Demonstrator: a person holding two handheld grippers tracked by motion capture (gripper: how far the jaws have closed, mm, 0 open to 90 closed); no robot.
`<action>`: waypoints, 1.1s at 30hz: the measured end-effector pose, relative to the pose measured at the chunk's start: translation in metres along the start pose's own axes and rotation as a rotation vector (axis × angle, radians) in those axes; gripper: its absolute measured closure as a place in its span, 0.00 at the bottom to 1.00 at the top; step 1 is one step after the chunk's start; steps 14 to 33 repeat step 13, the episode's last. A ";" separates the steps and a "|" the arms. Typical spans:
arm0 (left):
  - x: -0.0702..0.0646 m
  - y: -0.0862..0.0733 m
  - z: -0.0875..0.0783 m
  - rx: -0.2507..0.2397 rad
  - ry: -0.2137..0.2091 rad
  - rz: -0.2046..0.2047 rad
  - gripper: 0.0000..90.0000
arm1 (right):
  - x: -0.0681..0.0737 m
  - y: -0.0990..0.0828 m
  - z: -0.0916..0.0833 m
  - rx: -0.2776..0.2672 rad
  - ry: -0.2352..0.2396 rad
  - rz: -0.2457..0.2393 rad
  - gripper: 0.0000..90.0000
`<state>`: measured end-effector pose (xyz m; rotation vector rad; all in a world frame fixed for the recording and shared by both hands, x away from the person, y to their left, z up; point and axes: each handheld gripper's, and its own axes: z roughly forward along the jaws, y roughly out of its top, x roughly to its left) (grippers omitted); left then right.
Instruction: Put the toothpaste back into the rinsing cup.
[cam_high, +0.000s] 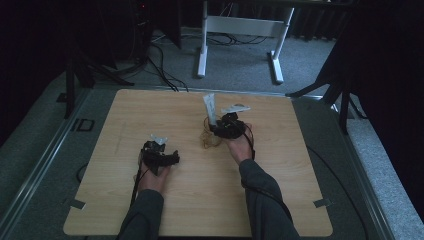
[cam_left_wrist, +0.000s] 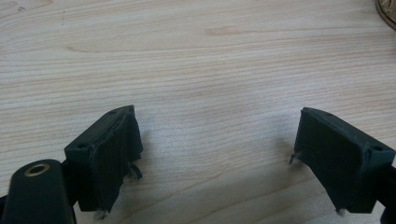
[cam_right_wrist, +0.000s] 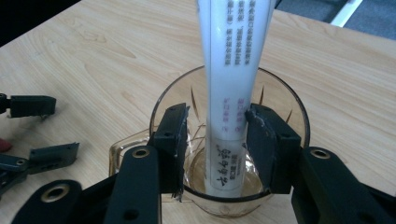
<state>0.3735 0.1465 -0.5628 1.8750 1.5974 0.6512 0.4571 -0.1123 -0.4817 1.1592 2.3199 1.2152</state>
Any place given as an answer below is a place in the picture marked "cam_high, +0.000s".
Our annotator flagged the grey tape piece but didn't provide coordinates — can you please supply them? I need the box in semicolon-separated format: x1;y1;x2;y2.
67;198;87;211
312;197;333;209

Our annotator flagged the metal floor rail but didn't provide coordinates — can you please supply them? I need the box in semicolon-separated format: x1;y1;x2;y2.
0;88;93;233
328;99;398;240

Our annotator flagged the person's right hand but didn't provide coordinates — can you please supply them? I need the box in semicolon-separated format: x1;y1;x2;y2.
221;122;255;166

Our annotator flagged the black floor cable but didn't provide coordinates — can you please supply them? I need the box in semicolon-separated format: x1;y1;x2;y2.
305;145;372;240

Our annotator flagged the person's left hand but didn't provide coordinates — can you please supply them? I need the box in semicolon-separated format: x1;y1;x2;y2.
137;151;173;197

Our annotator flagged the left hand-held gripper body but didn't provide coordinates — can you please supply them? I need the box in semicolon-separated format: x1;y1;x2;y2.
140;133;175;177

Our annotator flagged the black tripod stand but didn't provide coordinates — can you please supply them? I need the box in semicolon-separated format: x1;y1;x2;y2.
285;59;368;136
56;46;135;120

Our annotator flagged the white tube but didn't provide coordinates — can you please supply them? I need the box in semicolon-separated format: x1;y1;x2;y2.
202;92;218;126

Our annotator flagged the white metal desk frame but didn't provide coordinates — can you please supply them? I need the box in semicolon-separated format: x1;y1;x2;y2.
196;0;296;85

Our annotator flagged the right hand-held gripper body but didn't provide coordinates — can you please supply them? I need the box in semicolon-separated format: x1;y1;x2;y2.
216;103;252;141

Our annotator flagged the bundle of black floor cables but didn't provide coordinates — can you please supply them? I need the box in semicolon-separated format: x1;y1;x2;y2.
146;31;268;93

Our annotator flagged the left hand-held gripper cable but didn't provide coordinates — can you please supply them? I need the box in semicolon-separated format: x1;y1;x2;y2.
130;165;145;208

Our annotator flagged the clear amber glass cup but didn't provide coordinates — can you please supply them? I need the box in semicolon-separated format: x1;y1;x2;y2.
199;123;224;150

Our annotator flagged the black computer tower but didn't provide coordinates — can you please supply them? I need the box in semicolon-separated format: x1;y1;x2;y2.
131;0;155;65

